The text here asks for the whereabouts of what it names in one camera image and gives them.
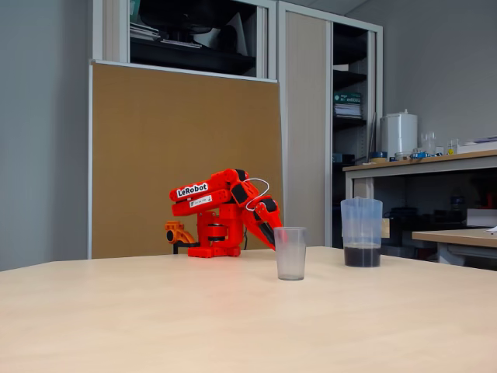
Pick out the translucent blue measuring jug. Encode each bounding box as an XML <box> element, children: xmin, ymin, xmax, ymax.
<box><xmin>340</xmin><ymin>197</ymin><xmax>391</xmax><ymax>268</ymax></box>

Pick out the clear plastic cup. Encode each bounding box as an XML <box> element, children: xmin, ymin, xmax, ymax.
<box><xmin>273</xmin><ymin>226</ymin><xmax>308</xmax><ymax>281</ymax></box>

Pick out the orange table clamp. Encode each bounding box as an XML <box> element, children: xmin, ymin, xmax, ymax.
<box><xmin>164</xmin><ymin>220</ymin><xmax>200</xmax><ymax>256</ymax></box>

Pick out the grey metal office cabinet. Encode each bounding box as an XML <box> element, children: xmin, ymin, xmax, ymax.
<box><xmin>92</xmin><ymin>0</ymin><xmax>279</xmax><ymax>83</ymax></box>
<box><xmin>277</xmin><ymin>0</ymin><xmax>384</xmax><ymax>249</ymax></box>

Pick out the stack of papers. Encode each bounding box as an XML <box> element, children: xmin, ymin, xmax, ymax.
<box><xmin>334</xmin><ymin>103</ymin><xmax>363</xmax><ymax>119</ymax></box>

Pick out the green book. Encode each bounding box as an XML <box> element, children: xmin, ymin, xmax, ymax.
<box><xmin>333</xmin><ymin>92</ymin><xmax>363</xmax><ymax>105</ymax></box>

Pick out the brown cork pinboard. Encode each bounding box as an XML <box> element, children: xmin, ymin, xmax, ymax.
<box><xmin>88</xmin><ymin>59</ymin><xmax>287</xmax><ymax>260</ymax></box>

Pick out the white cylindrical appliance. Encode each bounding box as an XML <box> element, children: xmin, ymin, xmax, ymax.
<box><xmin>380</xmin><ymin>109</ymin><xmax>419</xmax><ymax>160</ymax></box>

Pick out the grey workbench wooden top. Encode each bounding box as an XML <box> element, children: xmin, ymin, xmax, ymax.
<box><xmin>342</xmin><ymin>149</ymin><xmax>497</xmax><ymax>249</ymax></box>

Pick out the clear drinking glass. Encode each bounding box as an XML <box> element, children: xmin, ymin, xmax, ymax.
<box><xmin>421</xmin><ymin>131</ymin><xmax>437</xmax><ymax>155</ymax></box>

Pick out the large white sheet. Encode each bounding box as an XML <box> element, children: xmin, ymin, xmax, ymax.
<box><xmin>193</xmin><ymin>12</ymin><xmax>250</xmax><ymax>57</ymax></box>

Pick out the grey desk wooden top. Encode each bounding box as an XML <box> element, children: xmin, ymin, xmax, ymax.
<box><xmin>411</xmin><ymin>228</ymin><xmax>497</xmax><ymax>270</ymax></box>

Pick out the white storage box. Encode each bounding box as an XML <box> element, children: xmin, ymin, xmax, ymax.
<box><xmin>466</xmin><ymin>208</ymin><xmax>497</xmax><ymax>228</ymax></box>

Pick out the black bag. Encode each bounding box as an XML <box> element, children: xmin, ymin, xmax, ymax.
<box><xmin>138</xmin><ymin>0</ymin><xmax>236</xmax><ymax>37</ymax></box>

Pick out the stack of documents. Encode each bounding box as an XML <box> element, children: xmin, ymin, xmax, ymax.
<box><xmin>129</xmin><ymin>22</ymin><xmax>162</xmax><ymax>42</ymax></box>

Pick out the flat white box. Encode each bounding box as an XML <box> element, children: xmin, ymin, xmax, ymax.
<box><xmin>457</xmin><ymin>140</ymin><xmax>497</xmax><ymax>155</ymax></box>

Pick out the white motor cable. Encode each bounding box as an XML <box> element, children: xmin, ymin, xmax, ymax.
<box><xmin>244</xmin><ymin>177</ymin><xmax>271</xmax><ymax>213</ymax></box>

